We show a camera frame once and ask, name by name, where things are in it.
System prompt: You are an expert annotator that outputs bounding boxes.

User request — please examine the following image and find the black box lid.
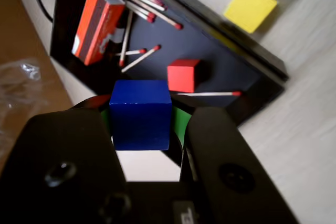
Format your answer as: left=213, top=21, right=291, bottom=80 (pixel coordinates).
left=157, top=0, right=289, bottom=83

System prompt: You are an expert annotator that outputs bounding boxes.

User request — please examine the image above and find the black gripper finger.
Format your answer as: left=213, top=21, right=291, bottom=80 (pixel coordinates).
left=0, top=94, right=132, bottom=224
left=170, top=94, right=300, bottom=224

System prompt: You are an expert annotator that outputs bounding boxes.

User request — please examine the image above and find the yellow wooden cube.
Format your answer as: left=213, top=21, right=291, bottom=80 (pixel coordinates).
left=223, top=0, right=278, bottom=35

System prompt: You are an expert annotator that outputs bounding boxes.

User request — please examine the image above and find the blue wooden cube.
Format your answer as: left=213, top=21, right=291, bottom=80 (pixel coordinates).
left=109, top=79, right=173, bottom=151

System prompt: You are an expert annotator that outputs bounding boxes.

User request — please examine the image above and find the orange matchbox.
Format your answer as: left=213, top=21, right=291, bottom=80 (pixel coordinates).
left=71, top=0, right=126, bottom=66

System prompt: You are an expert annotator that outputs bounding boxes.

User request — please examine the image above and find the red wooden cube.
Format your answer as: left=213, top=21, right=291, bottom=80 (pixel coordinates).
left=167, top=59, right=202, bottom=93

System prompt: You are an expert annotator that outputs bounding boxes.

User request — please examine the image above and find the black cardboard box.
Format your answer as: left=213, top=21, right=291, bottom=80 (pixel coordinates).
left=49, top=0, right=289, bottom=127

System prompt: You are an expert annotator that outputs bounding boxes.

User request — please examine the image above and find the clear plastic bag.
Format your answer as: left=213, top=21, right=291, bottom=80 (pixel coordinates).
left=0, top=58, right=44, bottom=109

